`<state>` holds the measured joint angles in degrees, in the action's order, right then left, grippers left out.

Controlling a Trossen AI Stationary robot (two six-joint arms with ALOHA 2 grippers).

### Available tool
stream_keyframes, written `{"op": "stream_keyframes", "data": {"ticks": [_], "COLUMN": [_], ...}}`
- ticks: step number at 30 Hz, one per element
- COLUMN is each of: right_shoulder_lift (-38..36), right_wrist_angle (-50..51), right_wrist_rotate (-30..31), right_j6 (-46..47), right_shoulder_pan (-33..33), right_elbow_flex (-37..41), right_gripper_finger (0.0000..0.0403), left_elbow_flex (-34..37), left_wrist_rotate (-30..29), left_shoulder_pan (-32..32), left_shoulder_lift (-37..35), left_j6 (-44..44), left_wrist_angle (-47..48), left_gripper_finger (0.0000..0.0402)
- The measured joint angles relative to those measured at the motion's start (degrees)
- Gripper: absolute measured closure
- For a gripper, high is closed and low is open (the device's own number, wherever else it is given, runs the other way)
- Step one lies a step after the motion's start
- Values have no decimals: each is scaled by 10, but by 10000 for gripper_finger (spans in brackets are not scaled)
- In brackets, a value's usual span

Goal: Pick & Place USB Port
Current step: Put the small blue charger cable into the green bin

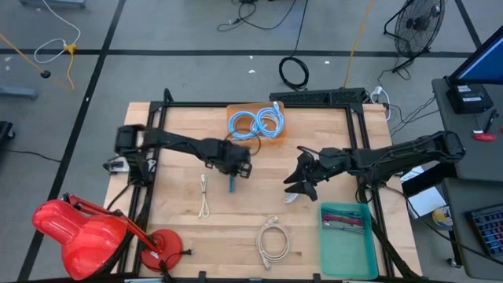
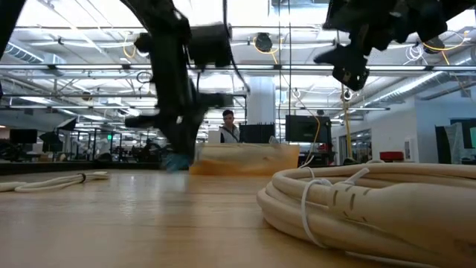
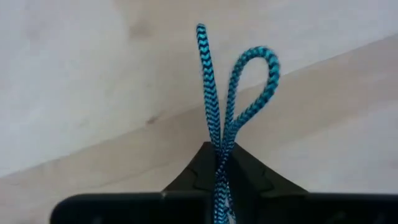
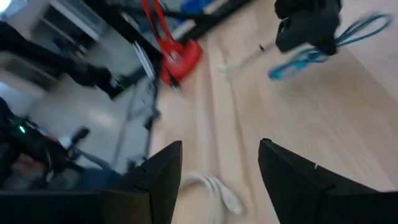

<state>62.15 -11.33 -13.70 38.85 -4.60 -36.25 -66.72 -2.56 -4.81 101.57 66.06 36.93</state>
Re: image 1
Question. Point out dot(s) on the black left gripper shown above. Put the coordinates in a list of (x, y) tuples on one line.
[(230, 155)]

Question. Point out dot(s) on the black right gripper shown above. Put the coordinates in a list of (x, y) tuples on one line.
[(330, 163)]

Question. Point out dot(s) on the green plastic bin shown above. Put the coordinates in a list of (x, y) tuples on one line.
[(346, 255)]

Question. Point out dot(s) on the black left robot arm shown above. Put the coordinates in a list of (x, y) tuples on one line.
[(173, 141)]

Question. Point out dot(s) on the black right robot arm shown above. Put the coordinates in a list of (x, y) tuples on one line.
[(412, 153)]

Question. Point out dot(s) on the orange plastic bin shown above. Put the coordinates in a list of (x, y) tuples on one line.
[(245, 107)]

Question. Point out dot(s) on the black power strip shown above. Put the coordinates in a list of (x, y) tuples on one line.
[(314, 96)]

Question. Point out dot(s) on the black flat panel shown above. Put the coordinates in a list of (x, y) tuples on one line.
[(428, 181)]

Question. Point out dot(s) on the white paper sheet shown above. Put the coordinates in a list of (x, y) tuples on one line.
[(426, 202)]

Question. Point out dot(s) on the yellow and blue round object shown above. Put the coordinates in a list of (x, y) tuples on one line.
[(443, 217)]

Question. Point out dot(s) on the red desk lamp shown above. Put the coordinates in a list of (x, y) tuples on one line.
[(86, 239)]

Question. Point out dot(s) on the small black computer box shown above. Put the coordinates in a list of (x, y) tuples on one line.
[(469, 98)]

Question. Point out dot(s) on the grey desk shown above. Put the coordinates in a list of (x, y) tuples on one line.
[(479, 118)]

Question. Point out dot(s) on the red small object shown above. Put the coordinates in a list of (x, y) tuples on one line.
[(485, 137)]

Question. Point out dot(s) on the backlit black keyboard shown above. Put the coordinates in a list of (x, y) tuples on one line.
[(489, 230)]

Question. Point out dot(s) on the black floor fan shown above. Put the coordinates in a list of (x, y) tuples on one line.
[(418, 23)]

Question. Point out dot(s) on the black pen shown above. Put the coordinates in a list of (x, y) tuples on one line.
[(490, 120)]

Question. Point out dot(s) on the black round floor puck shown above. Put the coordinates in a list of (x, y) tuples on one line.
[(46, 74)]

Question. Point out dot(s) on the computer monitor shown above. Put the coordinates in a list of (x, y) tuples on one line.
[(483, 63)]

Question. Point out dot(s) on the grey floor bar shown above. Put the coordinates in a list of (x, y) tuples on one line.
[(15, 93)]

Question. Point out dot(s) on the black object with caster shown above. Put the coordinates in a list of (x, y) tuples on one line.
[(4, 133)]

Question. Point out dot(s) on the grey stand foot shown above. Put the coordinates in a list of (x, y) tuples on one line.
[(55, 3)]

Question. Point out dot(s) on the black aluminium table frame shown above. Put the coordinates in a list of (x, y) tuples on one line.
[(387, 257)]

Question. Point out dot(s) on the grey metal bracket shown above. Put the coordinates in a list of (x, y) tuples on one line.
[(116, 166)]

